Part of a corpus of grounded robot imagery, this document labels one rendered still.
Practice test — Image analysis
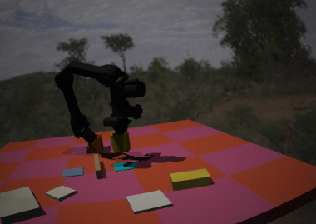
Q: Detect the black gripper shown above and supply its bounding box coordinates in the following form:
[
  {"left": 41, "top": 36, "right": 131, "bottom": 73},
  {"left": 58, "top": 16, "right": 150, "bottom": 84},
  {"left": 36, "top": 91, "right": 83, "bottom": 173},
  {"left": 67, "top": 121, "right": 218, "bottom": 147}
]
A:
[{"left": 103, "top": 98, "right": 132, "bottom": 135}]

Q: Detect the yellow rectangular block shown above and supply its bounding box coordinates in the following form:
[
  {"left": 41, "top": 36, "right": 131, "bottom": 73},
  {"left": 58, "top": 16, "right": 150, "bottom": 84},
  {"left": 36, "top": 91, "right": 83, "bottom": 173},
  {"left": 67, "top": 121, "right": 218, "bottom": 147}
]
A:
[{"left": 170, "top": 168, "right": 211, "bottom": 191}]

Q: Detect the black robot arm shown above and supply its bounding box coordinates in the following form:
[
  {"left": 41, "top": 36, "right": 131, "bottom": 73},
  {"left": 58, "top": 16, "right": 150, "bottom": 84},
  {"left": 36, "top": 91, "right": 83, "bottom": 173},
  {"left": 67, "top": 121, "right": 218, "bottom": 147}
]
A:
[{"left": 55, "top": 61, "right": 146, "bottom": 145}]

